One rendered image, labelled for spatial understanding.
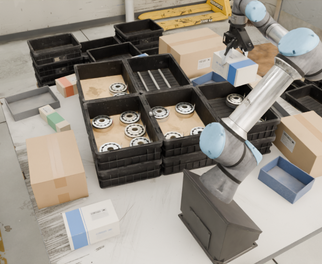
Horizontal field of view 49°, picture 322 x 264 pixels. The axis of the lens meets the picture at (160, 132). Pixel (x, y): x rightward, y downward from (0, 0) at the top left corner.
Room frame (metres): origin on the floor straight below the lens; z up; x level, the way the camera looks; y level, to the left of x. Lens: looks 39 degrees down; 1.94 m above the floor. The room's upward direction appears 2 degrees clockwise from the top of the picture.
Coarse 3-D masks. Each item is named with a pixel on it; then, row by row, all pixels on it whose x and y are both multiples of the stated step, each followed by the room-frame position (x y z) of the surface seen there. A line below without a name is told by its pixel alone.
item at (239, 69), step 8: (232, 48) 1.66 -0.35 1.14; (216, 56) 1.58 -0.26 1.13; (232, 56) 1.57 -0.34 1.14; (240, 56) 1.57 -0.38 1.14; (216, 64) 1.57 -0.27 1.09; (224, 64) 1.52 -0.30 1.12; (232, 64) 1.48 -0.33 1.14; (240, 64) 1.49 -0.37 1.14; (248, 64) 1.49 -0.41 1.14; (256, 64) 1.49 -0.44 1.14; (224, 72) 1.51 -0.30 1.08; (232, 72) 1.46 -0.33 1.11; (240, 72) 1.44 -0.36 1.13; (248, 72) 1.46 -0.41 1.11; (256, 72) 1.49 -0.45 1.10; (232, 80) 1.45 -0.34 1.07; (240, 80) 1.44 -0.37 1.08; (248, 80) 1.47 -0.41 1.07
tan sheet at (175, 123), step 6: (168, 108) 1.55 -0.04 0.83; (174, 108) 1.55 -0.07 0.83; (174, 114) 1.50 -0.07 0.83; (168, 120) 1.44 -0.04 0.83; (174, 120) 1.44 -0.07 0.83; (180, 120) 1.44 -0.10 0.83; (186, 120) 1.45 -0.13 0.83; (192, 120) 1.45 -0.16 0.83; (198, 120) 1.45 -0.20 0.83; (162, 126) 1.39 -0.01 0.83; (168, 126) 1.39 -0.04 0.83; (174, 126) 1.39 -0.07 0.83; (180, 126) 1.40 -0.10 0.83; (186, 126) 1.40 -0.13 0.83; (192, 126) 1.40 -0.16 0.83; (198, 126) 1.40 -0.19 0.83; (204, 126) 1.40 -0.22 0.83; (168, 132) 1.35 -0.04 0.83; (180, 132) 1.35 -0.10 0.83; (186, 132) 1.35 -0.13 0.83
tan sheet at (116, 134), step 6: (120, 114) 1.48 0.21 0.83; (114, 120) 1.43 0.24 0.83; (114, 126) 1.38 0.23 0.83; (120, 126) 1.38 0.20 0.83; (96, 132) 1.33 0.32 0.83; (108, 132) 1.33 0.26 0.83; (114, 132) 1.33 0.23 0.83; (120, 132) 1.34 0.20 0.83; (96, 138) 1.28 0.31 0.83; (102, 138) 1.28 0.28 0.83; (108, 138) 1.28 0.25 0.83; (114, 138) 1.29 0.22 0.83; (120, 138) 1.29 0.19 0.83; (96, 144) 1.24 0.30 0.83; (102, 144) 1.24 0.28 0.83; (120, 144) 1.25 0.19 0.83; (126, 144) 1.25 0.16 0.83
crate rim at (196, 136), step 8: (184, 88) 1.60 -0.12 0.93; (192, 88) 1.61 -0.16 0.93; (144, 96) 1.51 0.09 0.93; (200, 96) 1.52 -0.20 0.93; (152, 112) 1.37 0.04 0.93; (216, 120) 1.32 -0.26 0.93; (160, 128) 1.25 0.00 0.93; (184, 136) 1.20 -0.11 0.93; (192, 136) 1.20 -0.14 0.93; (168, 144) 1.16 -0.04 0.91
